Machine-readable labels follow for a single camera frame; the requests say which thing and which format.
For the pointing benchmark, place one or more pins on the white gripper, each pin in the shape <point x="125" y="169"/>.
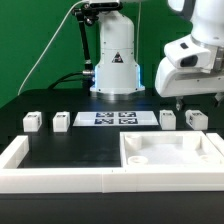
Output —
<point x="173" y="82"/>

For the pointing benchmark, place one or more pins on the white square tabletop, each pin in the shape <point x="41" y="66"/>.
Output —
<point x="167" y="148"/>

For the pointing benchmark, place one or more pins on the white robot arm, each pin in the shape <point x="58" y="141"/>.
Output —
<point x="117" y="75"/>

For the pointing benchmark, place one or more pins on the white marker sheet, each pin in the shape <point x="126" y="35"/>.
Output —
<point x="116" y="118"/>

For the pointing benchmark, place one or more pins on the white U-shaped obstacle fence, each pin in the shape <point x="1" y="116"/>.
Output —
<point x="119" y="179"/>

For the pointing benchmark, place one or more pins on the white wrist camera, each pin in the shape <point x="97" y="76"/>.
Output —
<point x="187" y="52"/>

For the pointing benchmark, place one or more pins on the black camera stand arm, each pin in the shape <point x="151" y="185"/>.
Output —
<point x="80" y="14"/>

